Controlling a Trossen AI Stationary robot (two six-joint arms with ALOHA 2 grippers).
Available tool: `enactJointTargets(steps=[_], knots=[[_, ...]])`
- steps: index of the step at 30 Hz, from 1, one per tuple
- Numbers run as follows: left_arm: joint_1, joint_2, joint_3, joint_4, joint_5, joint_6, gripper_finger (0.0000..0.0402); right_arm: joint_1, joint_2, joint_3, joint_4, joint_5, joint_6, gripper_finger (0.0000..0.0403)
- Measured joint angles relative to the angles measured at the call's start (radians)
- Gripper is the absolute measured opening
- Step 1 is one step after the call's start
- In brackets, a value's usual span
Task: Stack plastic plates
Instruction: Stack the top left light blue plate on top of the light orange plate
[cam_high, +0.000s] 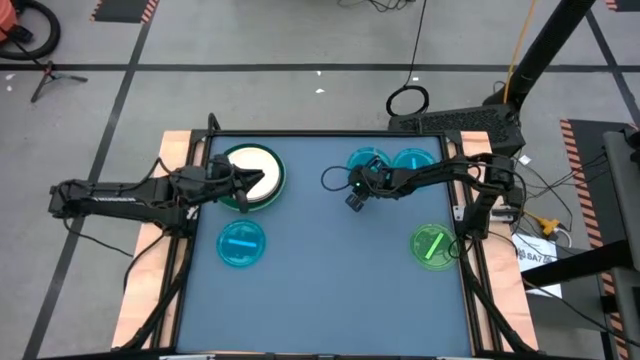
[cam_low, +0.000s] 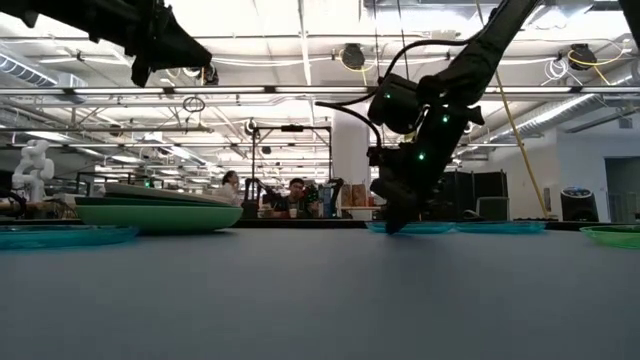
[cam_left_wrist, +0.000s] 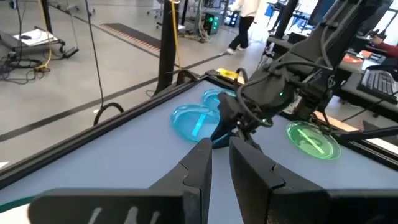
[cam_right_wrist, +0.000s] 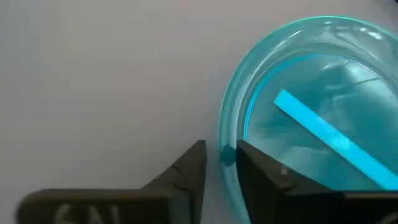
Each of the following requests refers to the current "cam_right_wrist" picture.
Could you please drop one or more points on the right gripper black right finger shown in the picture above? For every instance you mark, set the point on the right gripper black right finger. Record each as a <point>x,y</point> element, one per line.
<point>295,205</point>

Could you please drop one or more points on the clear teal plastic plate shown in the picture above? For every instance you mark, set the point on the clear teal plastic plate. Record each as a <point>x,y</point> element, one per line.
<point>311,77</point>

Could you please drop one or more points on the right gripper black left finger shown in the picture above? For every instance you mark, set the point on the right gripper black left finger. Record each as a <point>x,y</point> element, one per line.
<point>124,205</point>

